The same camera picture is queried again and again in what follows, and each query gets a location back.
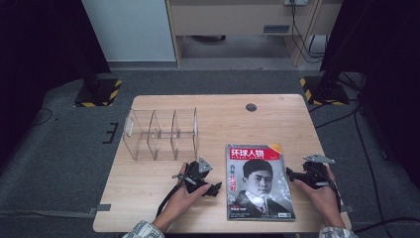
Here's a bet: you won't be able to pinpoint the black stand base yellow stripes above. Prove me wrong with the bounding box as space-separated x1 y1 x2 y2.
298 75 351 107
73 77 124 108

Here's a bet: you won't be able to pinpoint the person's right hand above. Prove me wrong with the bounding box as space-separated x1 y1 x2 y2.
292 164 343 222

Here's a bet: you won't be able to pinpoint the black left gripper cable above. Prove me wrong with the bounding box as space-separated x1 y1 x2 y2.
156 182 183 218

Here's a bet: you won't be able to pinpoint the person's left hand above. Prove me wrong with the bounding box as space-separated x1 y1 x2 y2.
157 162 212 227

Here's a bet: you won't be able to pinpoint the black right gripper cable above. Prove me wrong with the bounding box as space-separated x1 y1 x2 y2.
328 179 343 214

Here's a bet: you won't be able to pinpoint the light wooden desk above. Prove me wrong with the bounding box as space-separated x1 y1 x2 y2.
164 0 345 68

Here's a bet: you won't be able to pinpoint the black hanging cables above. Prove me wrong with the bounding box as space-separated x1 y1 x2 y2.
289 3 329 64

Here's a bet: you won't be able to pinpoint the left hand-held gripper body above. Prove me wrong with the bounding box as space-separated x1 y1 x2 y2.
183 157 214 195

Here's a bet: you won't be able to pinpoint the dark curtain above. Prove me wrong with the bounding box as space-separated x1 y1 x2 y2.
0 0 112 168
319 0 420 187

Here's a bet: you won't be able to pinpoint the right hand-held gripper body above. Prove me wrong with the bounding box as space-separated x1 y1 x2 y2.
300 153 336 190

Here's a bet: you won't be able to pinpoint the thin black floor cable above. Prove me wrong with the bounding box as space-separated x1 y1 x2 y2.
32 107 54 127

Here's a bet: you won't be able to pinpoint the magazine with portrait cover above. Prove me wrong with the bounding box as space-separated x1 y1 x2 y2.
225 143 297 222

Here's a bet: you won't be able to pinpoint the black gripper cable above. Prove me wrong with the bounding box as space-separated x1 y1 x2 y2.
156 182 183 218
328 179 343 214

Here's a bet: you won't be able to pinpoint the clear acrylic divided organizer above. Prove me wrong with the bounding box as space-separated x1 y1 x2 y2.
122 106 199 162

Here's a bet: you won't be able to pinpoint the white panel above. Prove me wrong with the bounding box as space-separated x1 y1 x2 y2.
80 0 176 63

